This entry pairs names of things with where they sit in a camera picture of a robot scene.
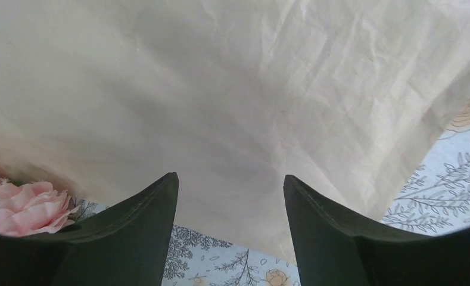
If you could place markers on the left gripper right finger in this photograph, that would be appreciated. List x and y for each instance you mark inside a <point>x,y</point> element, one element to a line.
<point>335,245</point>

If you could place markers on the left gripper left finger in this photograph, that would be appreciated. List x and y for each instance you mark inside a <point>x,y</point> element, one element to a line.
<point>125,244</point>

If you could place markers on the pink fake rose spray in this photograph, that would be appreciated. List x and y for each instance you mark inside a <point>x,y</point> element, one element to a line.
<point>33,208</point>

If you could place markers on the peach wrapping paper sheet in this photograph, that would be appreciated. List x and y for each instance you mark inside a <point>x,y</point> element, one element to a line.
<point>104,97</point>

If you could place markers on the floral patterned table mat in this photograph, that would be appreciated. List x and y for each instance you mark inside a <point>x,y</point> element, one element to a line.
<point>434,200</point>

